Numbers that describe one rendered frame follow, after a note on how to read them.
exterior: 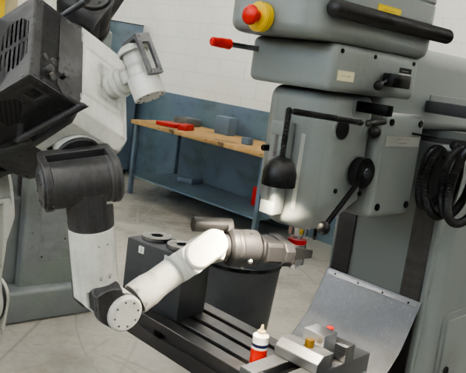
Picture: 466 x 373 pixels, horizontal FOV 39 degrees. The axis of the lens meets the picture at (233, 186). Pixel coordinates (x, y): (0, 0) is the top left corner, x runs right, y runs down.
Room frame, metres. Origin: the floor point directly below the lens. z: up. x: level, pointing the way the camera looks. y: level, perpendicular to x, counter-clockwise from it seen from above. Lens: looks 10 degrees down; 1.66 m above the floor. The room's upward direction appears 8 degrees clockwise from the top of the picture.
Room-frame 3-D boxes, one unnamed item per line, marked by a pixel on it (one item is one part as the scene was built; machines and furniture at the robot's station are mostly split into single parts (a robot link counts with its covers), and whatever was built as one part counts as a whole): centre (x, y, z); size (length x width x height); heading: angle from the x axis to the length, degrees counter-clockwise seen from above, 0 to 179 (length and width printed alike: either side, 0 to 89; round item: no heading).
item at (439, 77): (1.91, -0.52, 1.66); 0.80 x 0.23 x 0.20; 135
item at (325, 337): (1.48, -0.25, 1.05); 0.06 x 0.05 x 0.06; 48
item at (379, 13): (1.48, -0.30, 1.79); 0.45 x 0.04 x 0.04; 135
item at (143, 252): (1.85, 0.16, 1.04); 0.22 x 0.12 x 0.20; 54
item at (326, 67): (1.59, -0.20, 1.68); 0.34 x 0.24 x 0.10; 135
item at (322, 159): (1.56, -0.17, 1.47); 0.21 x 0.19 x 0.32; 45
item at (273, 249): (1.52, -0.09, 1.24); 0.13 x 0.12 x 0.10; 23
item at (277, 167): (1.38, -0.09, 1.45); 0.07 x 0.07 x 0.06
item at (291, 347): (1.44, -0.21, 1.03); 0.12 x 0.06 x 0.04; 48
